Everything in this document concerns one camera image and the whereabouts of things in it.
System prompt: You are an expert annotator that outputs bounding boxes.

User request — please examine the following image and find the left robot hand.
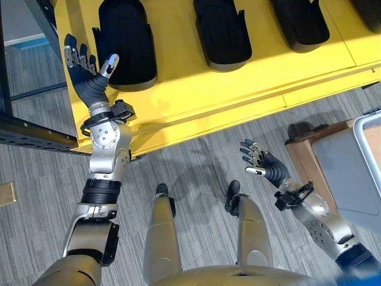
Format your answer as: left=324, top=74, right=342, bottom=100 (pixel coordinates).
left=64, top=33, right=120, bottom=111

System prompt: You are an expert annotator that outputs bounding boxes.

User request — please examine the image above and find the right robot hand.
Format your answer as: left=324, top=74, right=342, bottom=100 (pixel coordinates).
left=239, top=138, right=291, bottom=189

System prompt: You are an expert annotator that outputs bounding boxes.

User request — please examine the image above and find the grey plastic box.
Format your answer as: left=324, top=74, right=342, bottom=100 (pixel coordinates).
left=311, top=109, right=381, bottom=232

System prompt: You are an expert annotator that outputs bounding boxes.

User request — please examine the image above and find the yellow shelf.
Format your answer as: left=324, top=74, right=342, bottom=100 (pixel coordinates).
left=49, top=0, right=381, bottom=159

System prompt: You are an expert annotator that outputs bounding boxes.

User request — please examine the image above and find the wooden stand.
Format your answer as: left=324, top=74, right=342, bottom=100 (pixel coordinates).
left=284, top=118, right=355, bottom=217

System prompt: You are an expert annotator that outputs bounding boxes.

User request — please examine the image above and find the black sole-shaped part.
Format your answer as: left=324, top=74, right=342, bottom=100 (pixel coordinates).
left=192, top=0, right=253, bottom=73
left=269, top=0, right=331, bottom=54
left=91, top=0, right=158, bottom=92
left=348, top=0, right=381, bottom=34

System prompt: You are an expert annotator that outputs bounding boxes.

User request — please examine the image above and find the silver robot torso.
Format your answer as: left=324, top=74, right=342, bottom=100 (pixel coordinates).
left=31, top=255, right=337, bottom=286

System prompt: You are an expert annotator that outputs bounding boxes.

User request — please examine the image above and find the silver left robot leg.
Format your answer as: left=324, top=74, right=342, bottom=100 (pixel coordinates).
left=142, top=183, right=183, bottom=285

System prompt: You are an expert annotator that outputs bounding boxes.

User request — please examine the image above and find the brass floor plate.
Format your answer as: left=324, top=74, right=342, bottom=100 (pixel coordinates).
left=0, top=182, right=17, bottom=207

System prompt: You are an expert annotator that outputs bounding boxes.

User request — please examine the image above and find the dark metal rack frame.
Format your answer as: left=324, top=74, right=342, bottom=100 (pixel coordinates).
left=0, top=0, right=92, bottom=156

